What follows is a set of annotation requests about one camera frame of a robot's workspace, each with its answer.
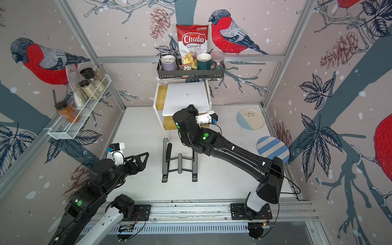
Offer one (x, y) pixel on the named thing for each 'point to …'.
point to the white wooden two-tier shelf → (168, 123)
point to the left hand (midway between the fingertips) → (144, 152)
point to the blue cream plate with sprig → (250, 119)
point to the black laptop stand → (178, 163)
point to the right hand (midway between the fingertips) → (185, 103)
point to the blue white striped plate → (269, 147)
